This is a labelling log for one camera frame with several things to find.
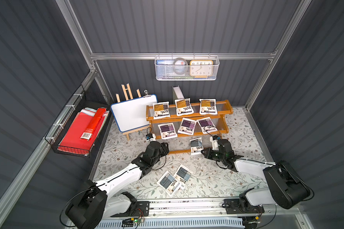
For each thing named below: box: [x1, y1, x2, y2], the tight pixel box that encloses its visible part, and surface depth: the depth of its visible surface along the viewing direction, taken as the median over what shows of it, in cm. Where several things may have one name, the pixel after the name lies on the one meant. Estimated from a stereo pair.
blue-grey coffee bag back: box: [189, 136, 205, 156], surface depth 95 cm
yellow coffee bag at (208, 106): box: [198, 98, 218, 115], surface depth 80 cm
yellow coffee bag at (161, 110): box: [152, 101, 171, 120], surface depth 80 cm
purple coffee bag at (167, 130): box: [157, 122, 178, 140], surface depth 88 cm
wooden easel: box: [115, 83, 150, 110], surface depth 88 cm
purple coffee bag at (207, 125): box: [196, 116, 218, 135], surface depth 90 cm
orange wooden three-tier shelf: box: [146, 99, 234, 155], surface depth 87 cm
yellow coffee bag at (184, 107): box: [174, 97, 195, 117], surface depth 80 cm
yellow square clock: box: [189, 59, 214, 78], surface depth 90 cm
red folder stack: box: [57, 107, 110, 156], surface depth 72 cm
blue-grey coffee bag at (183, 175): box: [173, 164, 194, 189], surface depth 86 cm
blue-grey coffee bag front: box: [156, 170, 182, 198], surface depth 82 cm
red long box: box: [79, 107, 107, 141], surface depth 74 cm
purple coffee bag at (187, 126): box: [177, 117, 197, 136], surface depth 90 cm
